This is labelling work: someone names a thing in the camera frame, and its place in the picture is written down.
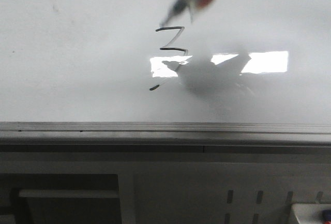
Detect white whiteboard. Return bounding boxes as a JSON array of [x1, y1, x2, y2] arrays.
[[1, 0, 330, 153]]

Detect white tray with eraser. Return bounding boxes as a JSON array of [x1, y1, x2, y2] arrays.
[[288, 203, 330, 224]]

